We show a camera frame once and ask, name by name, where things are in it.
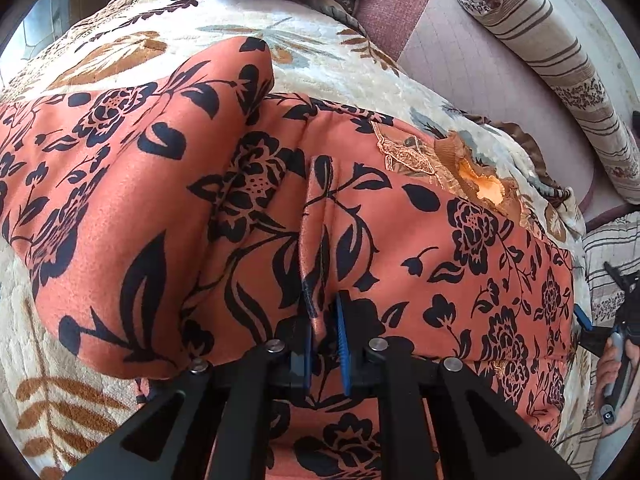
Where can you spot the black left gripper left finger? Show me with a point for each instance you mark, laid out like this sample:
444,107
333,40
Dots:
210,422

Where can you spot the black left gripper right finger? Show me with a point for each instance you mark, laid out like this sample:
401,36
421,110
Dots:
438,420

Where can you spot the orange black floral garment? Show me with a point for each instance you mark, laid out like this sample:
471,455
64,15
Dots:
197,215

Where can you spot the person's right hand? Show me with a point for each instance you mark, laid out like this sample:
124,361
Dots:
617,385

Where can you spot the striped floral pillow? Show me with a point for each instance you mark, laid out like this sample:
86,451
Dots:
617,243

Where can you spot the cream leaf pattern blanket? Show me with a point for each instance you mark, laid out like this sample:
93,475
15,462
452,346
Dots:
57,408

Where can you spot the long striped bolster pillow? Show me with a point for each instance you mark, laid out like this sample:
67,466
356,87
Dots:
534,31

